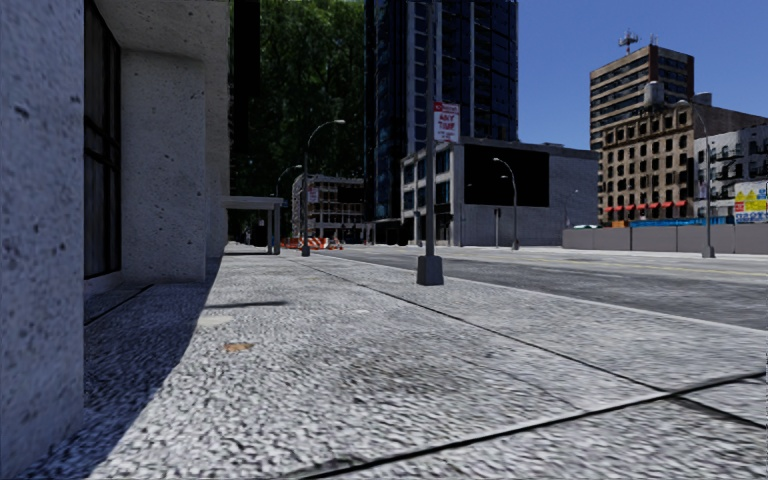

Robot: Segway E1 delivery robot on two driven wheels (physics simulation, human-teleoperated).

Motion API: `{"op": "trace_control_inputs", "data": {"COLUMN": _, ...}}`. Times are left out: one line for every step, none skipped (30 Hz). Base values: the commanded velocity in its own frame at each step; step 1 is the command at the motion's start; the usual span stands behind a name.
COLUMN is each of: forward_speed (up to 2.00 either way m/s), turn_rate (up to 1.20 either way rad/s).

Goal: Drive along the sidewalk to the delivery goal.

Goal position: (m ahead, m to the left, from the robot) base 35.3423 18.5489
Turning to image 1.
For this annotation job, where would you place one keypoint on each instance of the pale framed building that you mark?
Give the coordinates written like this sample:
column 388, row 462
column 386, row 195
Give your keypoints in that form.
column 330, row 204

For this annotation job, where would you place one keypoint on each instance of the yellow billboard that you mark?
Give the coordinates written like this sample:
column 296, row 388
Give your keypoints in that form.
column 750, row 201

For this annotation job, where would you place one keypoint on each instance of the dark building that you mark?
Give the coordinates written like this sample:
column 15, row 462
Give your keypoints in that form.
column 246, row 84

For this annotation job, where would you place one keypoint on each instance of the brown tower building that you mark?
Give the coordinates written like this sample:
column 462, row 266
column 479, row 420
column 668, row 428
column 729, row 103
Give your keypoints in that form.
column 624, row 84

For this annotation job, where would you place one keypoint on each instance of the trees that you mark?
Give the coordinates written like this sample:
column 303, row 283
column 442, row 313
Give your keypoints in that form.
column 312, row 84

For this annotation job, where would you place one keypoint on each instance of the grey concrete building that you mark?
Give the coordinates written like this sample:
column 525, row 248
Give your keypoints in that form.
column 564, row 198

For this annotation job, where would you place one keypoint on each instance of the grey street lamp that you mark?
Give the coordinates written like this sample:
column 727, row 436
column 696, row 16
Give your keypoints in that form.
column 305, row 198
column 707, row 192
column 282, row 177
column 513, row 204

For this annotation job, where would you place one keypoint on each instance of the tan brick building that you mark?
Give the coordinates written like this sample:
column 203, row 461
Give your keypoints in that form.
column 648, row 162

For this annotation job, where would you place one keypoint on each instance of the orange striped barrier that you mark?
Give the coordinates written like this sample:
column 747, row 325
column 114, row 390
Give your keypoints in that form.
column 312, row 243

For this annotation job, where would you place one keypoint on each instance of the white building with fire stairs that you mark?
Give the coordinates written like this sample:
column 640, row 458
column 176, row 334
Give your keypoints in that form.
column 729, row 162

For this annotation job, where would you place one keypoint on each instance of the sign on a post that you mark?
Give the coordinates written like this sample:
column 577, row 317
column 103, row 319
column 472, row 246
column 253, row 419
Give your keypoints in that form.
column 497, row 225
column 430, row 180

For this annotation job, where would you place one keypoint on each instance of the pale concrete building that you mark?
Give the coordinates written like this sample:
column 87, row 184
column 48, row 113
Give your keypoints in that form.
column 159, row 150

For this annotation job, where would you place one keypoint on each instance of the grey concrete wall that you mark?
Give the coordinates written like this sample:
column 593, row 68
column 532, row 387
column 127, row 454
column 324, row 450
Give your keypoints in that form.
column 660, row 238

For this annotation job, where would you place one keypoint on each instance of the glass tower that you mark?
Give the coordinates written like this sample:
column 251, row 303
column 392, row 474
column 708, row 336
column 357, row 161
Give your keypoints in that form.
column 456, row 66

